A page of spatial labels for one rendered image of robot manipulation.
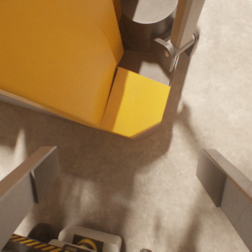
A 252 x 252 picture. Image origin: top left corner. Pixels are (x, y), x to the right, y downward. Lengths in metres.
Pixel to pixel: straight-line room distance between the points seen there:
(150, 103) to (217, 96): 0.48
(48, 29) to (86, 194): 0.80
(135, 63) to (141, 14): 0.17
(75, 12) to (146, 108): 0.33
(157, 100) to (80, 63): 0.30
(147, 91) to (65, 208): 0.73
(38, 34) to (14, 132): 0.90
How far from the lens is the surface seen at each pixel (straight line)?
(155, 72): 0.67
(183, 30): 0.51
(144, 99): 0.58
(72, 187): 1.00
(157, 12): 0.60
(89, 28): 0.41
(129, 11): 0.61
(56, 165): 0.17
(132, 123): 0.56
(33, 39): 0.32
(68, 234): 0.92
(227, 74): 1.05
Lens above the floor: 0.90
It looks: 79 degrees down
